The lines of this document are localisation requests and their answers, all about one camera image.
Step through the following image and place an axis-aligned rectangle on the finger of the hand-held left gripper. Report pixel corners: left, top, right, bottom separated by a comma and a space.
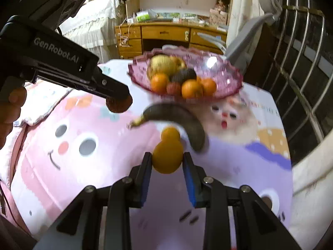
92, 67, 130, 102

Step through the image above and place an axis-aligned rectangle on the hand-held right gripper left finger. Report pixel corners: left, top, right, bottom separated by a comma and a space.
32, 151, 153, 250

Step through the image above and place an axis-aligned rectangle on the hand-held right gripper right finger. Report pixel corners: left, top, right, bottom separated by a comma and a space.
182, 151, 303, 250

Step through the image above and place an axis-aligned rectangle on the small orange kumquat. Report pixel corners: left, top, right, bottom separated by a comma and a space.
152, 140, 184, 174
161, 126, 181, 144

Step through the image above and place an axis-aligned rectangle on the orange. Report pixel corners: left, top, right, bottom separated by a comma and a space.
150, 73, 170, 94
200, 78, 217, 96
181, 79, 203, 99

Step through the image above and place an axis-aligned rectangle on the yellow pear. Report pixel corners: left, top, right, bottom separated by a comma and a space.
146, 55, 179, 80

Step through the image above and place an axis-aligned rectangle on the dark overripe banana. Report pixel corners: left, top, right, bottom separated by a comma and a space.
127, 103, 210, 154

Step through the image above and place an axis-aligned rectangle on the dark avocado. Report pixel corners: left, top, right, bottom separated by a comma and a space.
170, 68, 197, 83

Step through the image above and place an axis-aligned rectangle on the pink glass fruit bowl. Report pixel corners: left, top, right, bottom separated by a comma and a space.
127, 47, 244, 103

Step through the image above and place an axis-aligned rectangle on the person's left hand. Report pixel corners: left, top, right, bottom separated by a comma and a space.
0, 87, 27, 150

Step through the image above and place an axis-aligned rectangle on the floral quilt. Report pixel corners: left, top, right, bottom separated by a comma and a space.
12, 79, 75, 127

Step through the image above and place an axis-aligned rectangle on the white lace cover cloth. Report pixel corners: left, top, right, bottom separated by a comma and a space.
59, 0, 128, 63

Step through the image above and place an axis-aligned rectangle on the cartoon printed tablecloth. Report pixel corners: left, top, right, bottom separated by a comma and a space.
0, 59, 293, 250

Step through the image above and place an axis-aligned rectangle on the wooden desk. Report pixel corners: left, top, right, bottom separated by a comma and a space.
115, 21, 229, 60

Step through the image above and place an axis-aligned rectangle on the green tissue packet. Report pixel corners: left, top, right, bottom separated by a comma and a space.
135, 12, 151, 23

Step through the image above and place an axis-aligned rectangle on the doll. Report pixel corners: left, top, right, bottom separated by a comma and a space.
210, 0, 231, 24

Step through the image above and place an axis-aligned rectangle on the pink bed sheet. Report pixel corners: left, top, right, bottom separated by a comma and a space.
0, 125, 29, 237

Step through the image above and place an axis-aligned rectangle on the grey office chair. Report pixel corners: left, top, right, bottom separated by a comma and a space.
162, 0, 283, 67

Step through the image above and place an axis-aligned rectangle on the metal window grille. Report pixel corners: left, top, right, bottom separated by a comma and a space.
245, 0, 333, 166

